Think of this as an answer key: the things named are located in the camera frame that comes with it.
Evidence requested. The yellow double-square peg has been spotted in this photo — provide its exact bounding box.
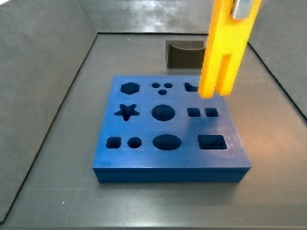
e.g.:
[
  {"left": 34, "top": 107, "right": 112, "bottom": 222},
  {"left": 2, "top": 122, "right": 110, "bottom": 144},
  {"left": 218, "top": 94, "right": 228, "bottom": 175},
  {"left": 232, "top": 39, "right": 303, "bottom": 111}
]
[{"left": 198, "top": 0, "right": 262, "bottom": 98}]

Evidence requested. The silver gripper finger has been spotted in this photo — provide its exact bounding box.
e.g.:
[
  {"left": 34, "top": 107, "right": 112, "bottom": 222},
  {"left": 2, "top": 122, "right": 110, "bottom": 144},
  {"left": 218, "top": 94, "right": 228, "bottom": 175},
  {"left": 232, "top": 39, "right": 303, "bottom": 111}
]
[{"left": 231, "top": 0, "right": 254, "bottom": 20}]

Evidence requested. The blue shape-sorting board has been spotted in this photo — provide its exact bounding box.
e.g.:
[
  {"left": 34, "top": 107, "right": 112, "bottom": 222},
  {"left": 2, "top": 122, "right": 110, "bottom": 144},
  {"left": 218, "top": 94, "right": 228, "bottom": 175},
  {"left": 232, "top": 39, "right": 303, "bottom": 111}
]
[{"left": 92, "top": 75, "right": 251, "bottom": 182}]

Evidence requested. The black cylindrical holder block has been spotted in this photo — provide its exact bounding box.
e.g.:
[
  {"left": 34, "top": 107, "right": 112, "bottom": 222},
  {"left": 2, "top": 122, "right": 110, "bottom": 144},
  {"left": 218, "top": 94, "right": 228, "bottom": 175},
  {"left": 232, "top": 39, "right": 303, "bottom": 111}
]
[{"left": 166, "top": 40, "right": 206, "bottom": 68}]

